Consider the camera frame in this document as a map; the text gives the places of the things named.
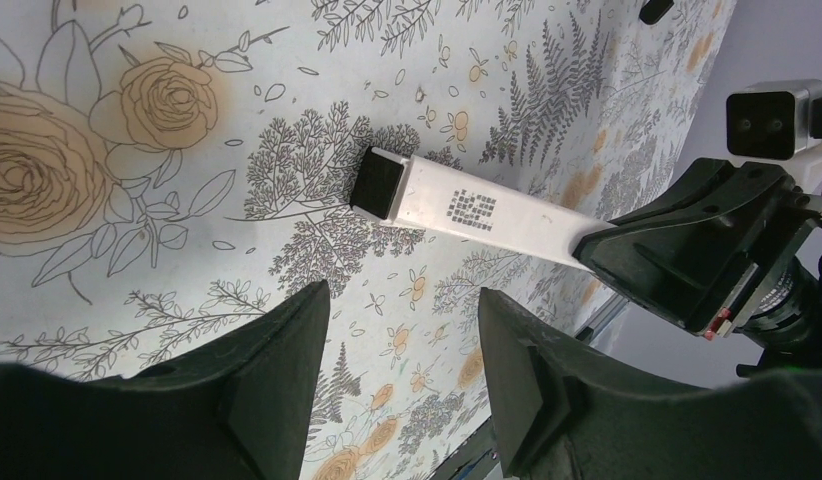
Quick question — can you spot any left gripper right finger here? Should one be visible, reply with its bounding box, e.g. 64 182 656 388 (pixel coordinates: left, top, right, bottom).
478 288 822 479

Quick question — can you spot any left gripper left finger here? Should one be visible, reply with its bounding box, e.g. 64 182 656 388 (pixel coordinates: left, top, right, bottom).
0 281 330 479

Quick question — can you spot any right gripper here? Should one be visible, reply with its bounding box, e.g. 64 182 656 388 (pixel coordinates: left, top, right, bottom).
574 158 822 352

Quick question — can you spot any white remote control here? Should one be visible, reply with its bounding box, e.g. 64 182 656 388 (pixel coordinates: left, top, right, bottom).
349 147 612 271

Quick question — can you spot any black microphone tripod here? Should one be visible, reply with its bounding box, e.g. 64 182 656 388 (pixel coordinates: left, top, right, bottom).
638 0 675 26

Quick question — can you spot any floral tablecloth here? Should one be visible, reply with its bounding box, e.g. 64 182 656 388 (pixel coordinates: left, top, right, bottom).
0 1 735 479

